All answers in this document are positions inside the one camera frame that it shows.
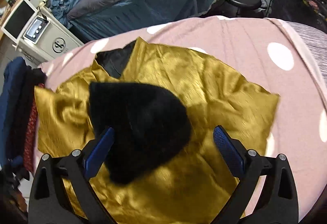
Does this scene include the navy blue folded garment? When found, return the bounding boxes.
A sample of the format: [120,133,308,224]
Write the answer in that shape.
[1,56,27,168]

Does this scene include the white framed monitor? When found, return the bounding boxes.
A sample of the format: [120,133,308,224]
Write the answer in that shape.
[1,0,38,44]

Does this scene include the pink polka dot bedsheet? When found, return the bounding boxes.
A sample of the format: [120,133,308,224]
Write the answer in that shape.
[40,16,326,218]

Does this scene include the gold satin jacket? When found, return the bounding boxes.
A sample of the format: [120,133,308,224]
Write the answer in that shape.
[35,38,279,223]

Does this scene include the red floral folded garment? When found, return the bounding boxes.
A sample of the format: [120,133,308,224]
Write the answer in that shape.
[23,97,38,173]

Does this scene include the black folded garment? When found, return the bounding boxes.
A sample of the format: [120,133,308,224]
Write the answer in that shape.
[10,66,47,160]

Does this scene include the white machine cabinet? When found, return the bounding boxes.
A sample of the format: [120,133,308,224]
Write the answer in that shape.
[13,6,83,63]

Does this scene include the mauve knitted blanket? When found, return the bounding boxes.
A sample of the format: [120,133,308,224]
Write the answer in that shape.
[286,21,327,84]

